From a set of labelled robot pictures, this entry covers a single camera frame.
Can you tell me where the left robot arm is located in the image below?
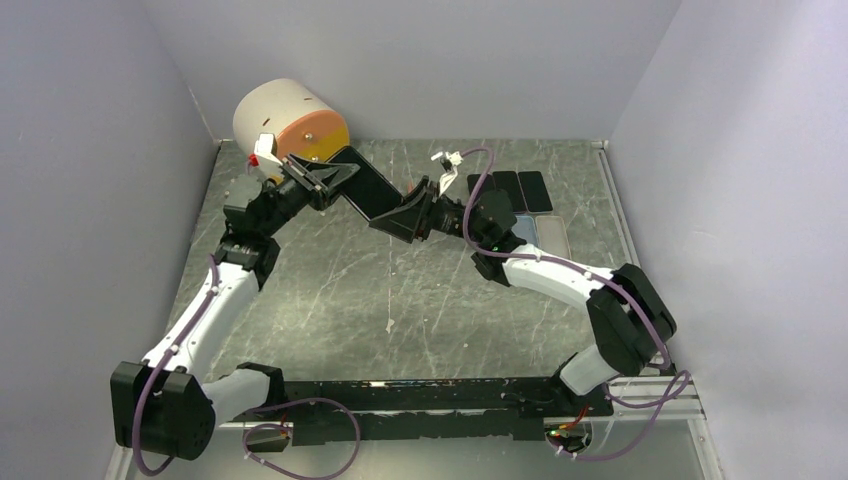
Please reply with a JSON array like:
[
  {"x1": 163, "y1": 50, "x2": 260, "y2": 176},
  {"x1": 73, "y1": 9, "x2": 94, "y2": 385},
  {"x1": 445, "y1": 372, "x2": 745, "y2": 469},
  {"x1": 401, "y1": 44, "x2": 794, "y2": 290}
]
[{"x1": 110, "y1": 156, "x2": 360, "y2": 476}]

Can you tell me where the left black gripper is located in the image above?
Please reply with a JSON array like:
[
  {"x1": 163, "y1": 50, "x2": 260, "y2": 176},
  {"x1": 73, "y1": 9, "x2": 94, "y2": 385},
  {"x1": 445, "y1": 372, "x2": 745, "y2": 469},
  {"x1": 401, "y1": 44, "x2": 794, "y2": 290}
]
[{"x1": 260, "y1": 153, "x2": 361, "y2": 238}]

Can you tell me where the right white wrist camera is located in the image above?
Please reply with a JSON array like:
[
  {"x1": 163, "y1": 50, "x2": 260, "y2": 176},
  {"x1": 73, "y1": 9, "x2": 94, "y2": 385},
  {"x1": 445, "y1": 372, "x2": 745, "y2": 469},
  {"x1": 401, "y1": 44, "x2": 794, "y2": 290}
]
[{"x1": 430, "y1": 151, "x2": 463, "y2": 196}]

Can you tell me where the round white drawer cabinet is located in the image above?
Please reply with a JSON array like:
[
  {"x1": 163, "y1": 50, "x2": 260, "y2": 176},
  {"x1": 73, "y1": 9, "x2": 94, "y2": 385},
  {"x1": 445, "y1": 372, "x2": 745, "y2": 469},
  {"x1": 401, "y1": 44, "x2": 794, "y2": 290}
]
[{"x1": 232, "y1": 78, "x2": 351, "y2": 184}]

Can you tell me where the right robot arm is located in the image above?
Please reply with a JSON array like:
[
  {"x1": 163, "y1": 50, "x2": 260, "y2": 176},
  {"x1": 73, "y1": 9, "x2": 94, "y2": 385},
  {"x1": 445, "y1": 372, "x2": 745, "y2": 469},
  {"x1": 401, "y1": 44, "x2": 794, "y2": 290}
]
[{"x1": 362, "y1": 182, "x2": 676, "y2": 415}]

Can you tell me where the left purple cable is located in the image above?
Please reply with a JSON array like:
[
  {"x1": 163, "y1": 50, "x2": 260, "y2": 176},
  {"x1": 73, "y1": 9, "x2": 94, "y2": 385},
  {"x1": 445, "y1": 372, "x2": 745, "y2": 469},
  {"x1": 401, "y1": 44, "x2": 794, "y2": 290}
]
[{"x1": 131, "y1": 254, "x2": 362, "y2": 480}]

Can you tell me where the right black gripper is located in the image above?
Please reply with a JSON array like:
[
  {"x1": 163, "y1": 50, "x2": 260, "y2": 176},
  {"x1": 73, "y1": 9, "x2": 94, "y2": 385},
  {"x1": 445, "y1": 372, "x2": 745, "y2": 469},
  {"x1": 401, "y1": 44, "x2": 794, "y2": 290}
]
[{"x1": 369, "y1": 178, "x2": 488, "y2": 246}]

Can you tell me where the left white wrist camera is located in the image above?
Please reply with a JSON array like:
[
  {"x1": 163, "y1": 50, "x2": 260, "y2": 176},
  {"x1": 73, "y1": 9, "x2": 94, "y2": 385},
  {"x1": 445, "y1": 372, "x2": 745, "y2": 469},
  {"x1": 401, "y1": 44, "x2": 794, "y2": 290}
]
[{"x1": 247, "y1": 132, "x2": 282, "y2": 180}]

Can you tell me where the beige phone case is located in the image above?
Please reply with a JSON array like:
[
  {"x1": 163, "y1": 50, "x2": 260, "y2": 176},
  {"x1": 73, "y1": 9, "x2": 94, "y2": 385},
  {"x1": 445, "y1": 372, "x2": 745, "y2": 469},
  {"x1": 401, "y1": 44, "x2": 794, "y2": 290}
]
[{"x1": 535, "y1": 215, "x2": 571, "y2": 259}]

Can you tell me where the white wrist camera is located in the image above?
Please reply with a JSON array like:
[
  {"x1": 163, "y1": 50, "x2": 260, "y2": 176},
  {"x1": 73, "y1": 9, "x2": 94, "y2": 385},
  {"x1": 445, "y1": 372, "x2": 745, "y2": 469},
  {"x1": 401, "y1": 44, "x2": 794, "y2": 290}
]
[
  {"x1": 247, "y1": 132, "x2": 282, "y2": 180},
  {"x1": 430, "y1": 151, "x2": 463, "y2": 196}
]

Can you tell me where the phone with purple frame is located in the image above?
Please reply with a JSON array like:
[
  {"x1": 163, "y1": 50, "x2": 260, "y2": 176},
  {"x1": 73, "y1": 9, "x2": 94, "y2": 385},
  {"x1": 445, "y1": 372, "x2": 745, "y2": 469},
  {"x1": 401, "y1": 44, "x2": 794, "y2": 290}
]
[{"x1": 492, "y1": 171, "x2": 527, "y2": 214}]

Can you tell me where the black phone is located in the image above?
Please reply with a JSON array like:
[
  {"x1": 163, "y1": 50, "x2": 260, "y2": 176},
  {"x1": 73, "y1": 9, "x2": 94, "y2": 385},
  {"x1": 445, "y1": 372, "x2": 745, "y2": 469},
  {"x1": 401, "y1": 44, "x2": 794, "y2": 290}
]
[
  {"x1": 466, "y1": 174, "x2": 496, "y2": 198},
  {"x1": 328, "y1": 146, "x2": 404, "y2": 221}
]

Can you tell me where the light blue phone case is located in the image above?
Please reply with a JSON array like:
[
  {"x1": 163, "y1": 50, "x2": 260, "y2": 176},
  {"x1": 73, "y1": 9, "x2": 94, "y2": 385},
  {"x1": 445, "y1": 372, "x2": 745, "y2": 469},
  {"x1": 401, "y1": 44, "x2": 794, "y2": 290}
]
[{"x1": 512, "y1": 215, "x2": 538, "y2": 246}]

